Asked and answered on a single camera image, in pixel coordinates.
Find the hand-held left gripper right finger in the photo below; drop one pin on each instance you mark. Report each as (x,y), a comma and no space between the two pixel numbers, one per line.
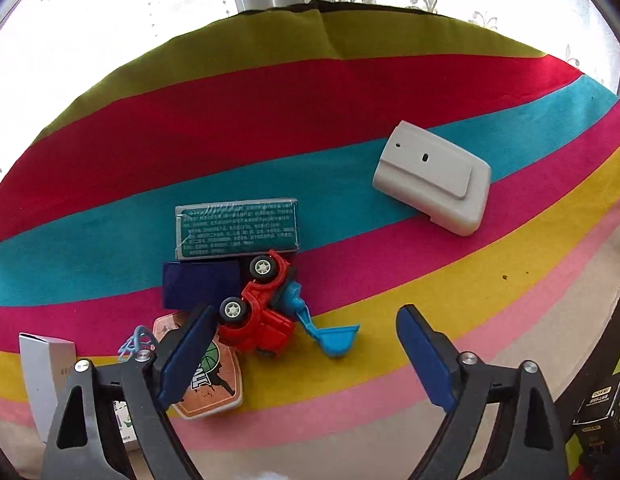
(426,360)

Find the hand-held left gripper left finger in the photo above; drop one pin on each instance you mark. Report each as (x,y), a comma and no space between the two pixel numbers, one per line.
(185,360)

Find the red toy excavator truck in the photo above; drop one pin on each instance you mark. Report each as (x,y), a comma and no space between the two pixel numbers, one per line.
(262,317)

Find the black box with barcode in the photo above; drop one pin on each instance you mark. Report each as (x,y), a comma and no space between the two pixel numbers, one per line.
(602,410)

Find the orange basketball print card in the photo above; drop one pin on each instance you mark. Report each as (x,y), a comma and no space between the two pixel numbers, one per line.
(217,385)

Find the light blue plastic toy part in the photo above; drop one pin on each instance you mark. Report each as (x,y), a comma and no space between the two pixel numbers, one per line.
(135,341)

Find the dark blue box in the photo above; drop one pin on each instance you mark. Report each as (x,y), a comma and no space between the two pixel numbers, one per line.
(199,282)

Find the white box purple green print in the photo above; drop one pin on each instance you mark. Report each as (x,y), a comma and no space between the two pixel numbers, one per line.
(123,422)

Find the green patterned box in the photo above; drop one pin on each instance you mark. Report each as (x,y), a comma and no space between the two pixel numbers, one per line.
(237,230)

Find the white box with black text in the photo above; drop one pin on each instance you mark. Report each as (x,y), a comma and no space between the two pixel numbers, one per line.
(39,375)

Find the white plastic case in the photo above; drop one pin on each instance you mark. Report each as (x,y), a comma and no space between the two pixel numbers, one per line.
(430,180)

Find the multicolour striped cloth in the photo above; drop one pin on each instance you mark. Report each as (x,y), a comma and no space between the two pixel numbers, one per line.
(340,85)

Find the white lace curtain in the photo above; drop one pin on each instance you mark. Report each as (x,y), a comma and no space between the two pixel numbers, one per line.
(114,0)

